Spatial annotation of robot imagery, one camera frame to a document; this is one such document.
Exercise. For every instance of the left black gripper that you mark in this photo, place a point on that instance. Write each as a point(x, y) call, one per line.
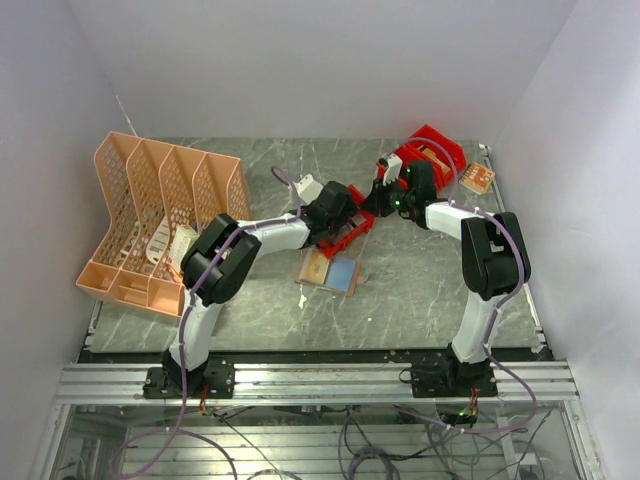
point(350, 211)

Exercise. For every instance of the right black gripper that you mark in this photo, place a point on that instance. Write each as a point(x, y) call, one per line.
point(375, 201)

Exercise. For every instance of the red bin with cards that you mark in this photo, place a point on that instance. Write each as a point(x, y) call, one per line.
point(334, 244)

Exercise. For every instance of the white credit card stack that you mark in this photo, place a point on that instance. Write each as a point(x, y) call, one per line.
point(354, 222)

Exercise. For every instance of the brown leather card holder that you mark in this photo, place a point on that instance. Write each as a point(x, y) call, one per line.
point(340, 274)

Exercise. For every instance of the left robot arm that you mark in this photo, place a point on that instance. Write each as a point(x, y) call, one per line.
point(218, 263)

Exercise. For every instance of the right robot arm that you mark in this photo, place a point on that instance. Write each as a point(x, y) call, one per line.
point(494, 265)

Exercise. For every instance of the white ruler card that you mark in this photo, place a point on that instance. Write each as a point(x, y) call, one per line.
point(158, 242)

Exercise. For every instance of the brown item in bin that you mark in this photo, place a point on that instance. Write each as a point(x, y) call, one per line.
point(432, 156)

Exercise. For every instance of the red bin front pair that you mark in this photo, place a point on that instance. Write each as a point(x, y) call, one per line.
point(410, 153)

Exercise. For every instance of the red bin pair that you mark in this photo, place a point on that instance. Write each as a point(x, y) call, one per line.
point(410, 153)
point(447, 150)

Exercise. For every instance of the red bin rear pair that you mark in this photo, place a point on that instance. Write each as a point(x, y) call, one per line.
point(447, 150)

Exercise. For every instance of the orange spiral notepad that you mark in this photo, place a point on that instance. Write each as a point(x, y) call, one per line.
point(477, 178)

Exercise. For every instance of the green white carton box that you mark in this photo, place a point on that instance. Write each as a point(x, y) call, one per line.
point(184, 237)

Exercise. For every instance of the peach file organizer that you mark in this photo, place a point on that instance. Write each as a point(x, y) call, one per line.
point(143, 181)

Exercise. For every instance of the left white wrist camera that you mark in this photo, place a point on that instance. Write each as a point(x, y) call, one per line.
point(308, 188)

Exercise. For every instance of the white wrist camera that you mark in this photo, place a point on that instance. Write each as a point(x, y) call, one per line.
point(308, 188)
point(392, 165)

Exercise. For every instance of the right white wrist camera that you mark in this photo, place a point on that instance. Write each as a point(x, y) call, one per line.
point(392, 165)

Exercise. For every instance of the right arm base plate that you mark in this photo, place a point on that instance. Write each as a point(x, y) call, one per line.
point(450, 380)

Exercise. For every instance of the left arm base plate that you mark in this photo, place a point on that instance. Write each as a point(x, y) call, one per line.
point(215, 380)

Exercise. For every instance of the aluminium rail frame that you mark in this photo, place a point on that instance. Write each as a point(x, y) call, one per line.
point(309, 384)

